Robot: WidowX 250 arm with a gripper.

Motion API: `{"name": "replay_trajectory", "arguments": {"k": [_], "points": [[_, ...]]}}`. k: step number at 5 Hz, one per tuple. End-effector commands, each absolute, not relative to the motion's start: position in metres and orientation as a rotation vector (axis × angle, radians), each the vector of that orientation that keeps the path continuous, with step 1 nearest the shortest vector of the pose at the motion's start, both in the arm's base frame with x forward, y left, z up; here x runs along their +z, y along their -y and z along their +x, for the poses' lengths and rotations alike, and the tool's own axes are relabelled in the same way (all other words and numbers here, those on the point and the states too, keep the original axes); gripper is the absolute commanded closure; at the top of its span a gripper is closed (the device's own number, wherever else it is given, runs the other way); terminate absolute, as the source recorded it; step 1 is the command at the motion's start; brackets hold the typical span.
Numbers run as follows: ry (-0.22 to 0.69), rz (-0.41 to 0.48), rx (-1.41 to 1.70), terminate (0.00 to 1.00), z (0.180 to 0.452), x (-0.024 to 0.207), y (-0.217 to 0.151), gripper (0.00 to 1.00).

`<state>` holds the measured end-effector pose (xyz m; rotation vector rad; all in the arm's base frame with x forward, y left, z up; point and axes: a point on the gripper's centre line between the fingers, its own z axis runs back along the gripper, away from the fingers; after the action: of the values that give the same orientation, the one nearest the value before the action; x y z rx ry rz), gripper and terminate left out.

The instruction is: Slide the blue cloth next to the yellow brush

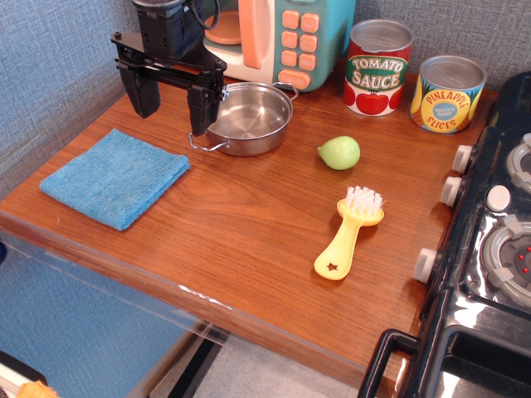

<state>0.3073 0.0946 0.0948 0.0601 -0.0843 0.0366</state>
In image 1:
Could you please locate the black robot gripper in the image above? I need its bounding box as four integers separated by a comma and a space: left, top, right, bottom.
111, 1, 227, 136

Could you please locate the blue cloth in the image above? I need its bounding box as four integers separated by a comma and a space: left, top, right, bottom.
40, 129, 190, 231

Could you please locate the yellow dish brush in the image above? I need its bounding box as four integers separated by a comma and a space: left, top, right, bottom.
314, 186, 384, 281

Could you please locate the small steel pan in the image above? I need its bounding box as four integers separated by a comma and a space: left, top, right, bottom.
188, 82, 300, 157

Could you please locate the teal toy microwave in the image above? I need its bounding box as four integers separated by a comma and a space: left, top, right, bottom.
204, 1, 356, 91

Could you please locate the green toy pear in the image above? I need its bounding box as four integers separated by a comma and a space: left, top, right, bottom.
318, 136, 361, 171

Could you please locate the tomato sauce can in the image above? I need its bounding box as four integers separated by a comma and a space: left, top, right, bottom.
343, 19, 414, 117

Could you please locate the clear acrylic barrier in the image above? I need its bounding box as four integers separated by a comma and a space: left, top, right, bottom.
1, 231, 358, 397

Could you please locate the pineapple slices can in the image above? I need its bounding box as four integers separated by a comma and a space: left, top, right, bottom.
410, 55, 487, 134

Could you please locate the orange fuzzy object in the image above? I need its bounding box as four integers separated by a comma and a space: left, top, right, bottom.
16, 381, 59, 398

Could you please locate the black toy stove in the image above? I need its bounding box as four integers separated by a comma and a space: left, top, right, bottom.
358, 72, 530, 397

